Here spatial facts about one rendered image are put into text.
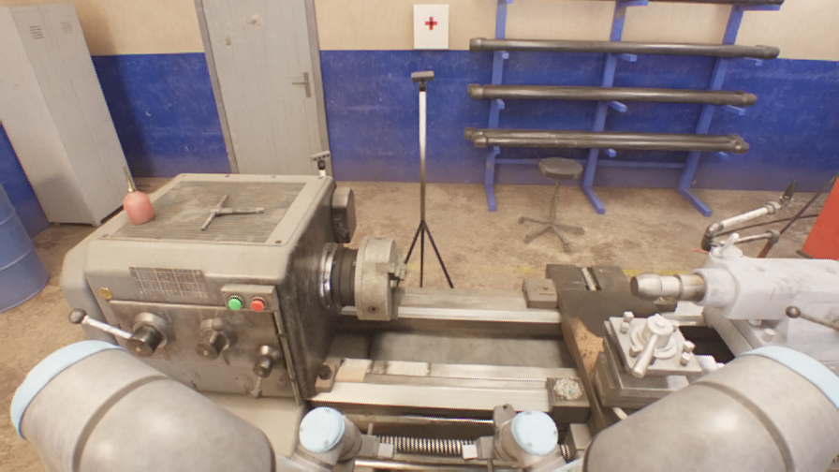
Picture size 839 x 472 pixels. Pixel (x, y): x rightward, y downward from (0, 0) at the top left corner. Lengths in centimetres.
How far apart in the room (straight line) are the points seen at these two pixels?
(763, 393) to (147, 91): 507
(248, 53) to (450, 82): 193
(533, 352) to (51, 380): 139
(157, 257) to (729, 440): 113
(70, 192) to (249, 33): 211
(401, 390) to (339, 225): 54
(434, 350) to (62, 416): 123
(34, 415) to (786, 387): 72
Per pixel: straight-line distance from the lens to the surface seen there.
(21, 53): 432
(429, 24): 390
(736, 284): 148
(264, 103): 447
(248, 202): 128
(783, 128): 534
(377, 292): 118
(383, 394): 132
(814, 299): 161
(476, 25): 403
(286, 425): 134
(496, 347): 160
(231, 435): 48
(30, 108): 446
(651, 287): 138
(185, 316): 121
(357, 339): 164
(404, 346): 159
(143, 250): 122
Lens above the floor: 189
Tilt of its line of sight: 29 degrees down
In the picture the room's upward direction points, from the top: straight up
